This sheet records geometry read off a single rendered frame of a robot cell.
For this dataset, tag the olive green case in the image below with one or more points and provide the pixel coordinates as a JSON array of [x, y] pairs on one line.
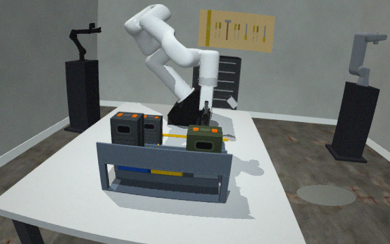
[[204, 139]]

